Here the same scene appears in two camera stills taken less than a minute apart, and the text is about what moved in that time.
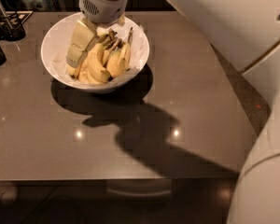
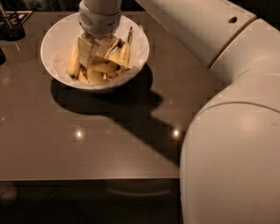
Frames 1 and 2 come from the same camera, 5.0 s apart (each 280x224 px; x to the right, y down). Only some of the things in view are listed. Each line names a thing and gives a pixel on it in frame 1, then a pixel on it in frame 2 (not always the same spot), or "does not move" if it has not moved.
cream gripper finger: (102, 29) → (116, 40)
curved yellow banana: (94, 70) → (102, 64)
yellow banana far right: (124, 53) does not move
